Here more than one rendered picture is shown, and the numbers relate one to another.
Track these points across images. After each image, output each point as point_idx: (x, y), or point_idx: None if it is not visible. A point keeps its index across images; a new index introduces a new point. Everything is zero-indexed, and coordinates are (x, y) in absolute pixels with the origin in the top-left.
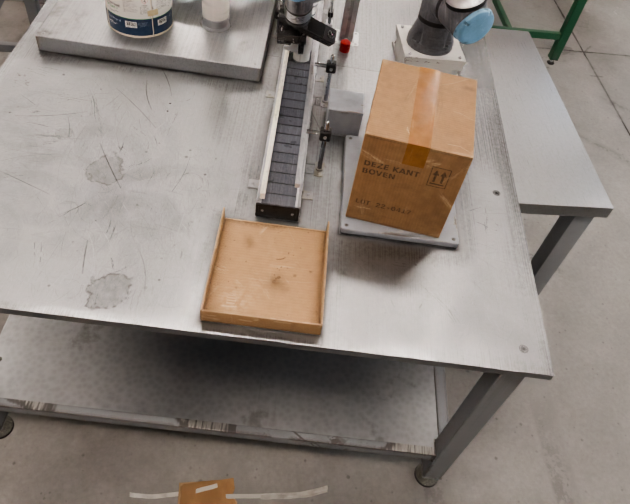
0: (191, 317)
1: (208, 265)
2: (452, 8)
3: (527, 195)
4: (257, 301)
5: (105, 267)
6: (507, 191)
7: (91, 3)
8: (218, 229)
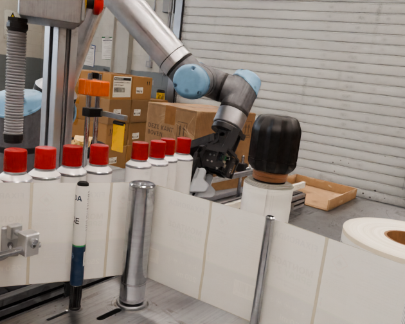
0: (360, 199)
1: (344, 204)
2: (76, 99)
3: (111, 167)
4: (321, 192)
5: None
6: (120, 170)
7: None
8: (337, 197)
